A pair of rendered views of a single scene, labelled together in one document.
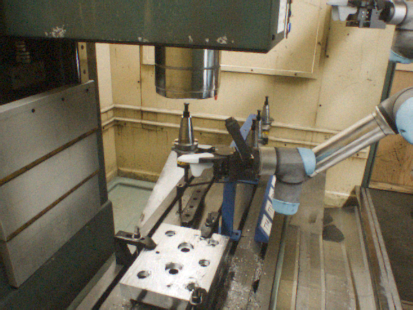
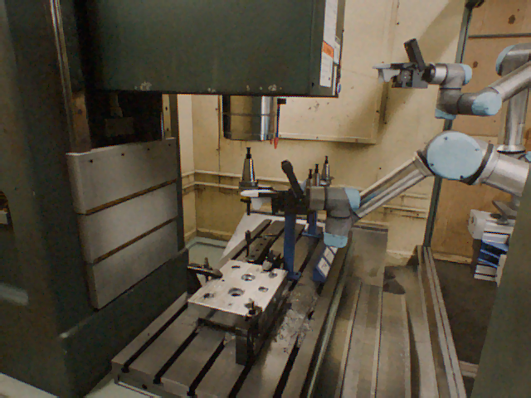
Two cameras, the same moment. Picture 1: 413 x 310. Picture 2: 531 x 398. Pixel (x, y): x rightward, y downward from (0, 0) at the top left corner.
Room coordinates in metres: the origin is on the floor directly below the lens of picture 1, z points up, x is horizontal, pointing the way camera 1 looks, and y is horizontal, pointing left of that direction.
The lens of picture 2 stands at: (-0.17, -0.08, 1.58)
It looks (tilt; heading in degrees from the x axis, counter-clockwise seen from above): 17 degrees down; 4
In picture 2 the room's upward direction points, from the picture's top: 1 degrees clockwise
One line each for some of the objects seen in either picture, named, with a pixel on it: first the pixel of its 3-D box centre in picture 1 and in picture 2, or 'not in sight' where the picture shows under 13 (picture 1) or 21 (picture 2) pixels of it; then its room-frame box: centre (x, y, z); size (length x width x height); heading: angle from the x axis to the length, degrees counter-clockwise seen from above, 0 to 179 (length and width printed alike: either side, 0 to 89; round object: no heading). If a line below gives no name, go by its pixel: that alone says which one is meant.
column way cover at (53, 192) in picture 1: (53, 175); (136, 214); (0.96, 0.48, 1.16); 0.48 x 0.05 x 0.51; 164
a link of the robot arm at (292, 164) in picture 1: (292, 162); (339, 200); (0.86, -0.23, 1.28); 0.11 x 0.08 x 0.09; 94
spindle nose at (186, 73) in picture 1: (187, 68); (249, 117); (0.85, 0.05, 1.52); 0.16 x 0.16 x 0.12
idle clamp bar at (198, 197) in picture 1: (193, 210); (259, 254); (1.15, 0.04, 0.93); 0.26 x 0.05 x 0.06; 169
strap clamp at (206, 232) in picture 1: (209, 230); (270, 267); (0.97, -0.02, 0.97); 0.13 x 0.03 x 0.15; 164
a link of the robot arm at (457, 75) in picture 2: (410, 15); (452, 75); (1.18, -0.64, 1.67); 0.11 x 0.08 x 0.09; 104
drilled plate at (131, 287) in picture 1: (179, 263); (241, 291); (0.81, 0.07, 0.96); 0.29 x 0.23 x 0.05; 164
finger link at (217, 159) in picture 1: (214, 157); (271, 193); (0.82, -0.02, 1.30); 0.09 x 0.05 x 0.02; 107
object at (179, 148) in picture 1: (186, 146); (248, 183); (0.84, 0.05, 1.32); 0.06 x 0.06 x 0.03
